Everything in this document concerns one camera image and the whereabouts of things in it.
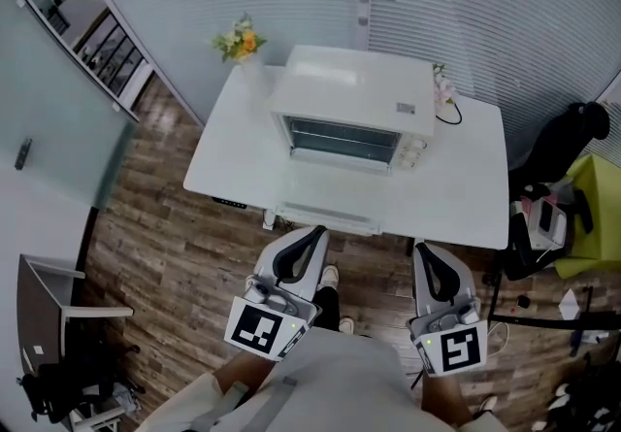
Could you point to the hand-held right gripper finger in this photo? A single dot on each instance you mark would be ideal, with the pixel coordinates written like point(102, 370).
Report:
point(421, 294)
point(463, 277)

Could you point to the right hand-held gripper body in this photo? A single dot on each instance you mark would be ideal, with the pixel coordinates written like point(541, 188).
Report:
point(458, 347)

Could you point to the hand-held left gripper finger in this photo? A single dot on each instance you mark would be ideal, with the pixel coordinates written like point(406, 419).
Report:
point(271, 255)
point(317, 275)

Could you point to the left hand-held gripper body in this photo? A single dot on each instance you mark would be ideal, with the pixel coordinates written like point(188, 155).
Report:
point(257, 328)

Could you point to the white oven door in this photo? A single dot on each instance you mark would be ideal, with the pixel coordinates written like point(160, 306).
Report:
point(335, 192)

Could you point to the person's right forearm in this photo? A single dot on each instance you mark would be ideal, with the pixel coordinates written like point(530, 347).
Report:
point(444, 396)

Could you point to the person's left forearm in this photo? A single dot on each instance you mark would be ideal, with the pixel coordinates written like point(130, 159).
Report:
point(242, 369)

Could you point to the white toaster oven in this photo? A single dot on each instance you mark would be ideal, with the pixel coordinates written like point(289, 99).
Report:
point(359, 80)

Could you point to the frosted glass door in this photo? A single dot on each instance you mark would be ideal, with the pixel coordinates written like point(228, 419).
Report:
point(58, 119)

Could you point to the person's left white shoe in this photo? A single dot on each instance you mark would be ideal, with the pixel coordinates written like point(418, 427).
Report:
point(330, 275)

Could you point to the person's white shoe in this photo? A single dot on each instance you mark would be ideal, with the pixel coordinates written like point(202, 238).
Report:
point(330, 275)
point(345, 325)

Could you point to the person's black trousers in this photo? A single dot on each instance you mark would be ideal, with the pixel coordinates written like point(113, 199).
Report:
point(327, 309)

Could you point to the person's right white shoe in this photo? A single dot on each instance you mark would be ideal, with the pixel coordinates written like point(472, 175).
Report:
point(345, 325)

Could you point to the black desk control panel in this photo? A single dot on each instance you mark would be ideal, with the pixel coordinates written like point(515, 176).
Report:
point(228, 201)

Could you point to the black tripod stand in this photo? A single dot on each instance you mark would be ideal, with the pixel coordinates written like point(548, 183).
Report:
point(533, 322)

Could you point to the person's white shirt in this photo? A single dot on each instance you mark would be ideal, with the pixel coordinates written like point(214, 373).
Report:
point(339, 381)

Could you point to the white box device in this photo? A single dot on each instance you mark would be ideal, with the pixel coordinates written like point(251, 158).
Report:
point(548, 226)

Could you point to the white paper sheet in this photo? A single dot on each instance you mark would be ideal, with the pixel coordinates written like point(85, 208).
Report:
point(568, 306)

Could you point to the lime green chair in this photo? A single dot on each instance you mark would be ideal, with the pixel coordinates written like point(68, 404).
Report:
point(599, 216)

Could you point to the black office chair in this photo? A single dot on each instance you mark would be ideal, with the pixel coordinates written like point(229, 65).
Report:
point(63, 381)
point(567, 139)

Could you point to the white vase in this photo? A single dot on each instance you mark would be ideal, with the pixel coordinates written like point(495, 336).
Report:
point(254, 78)

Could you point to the yellow flower bouquet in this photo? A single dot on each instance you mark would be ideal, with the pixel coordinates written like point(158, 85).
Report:
point(245, 42)

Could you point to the white side table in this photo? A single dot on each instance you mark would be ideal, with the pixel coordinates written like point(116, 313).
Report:
point(36, 313)

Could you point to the black railing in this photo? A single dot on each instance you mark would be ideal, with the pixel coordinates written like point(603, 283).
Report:
point(121, 66)

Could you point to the white stool frame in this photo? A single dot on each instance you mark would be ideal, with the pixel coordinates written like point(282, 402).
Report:
point(97, 419)

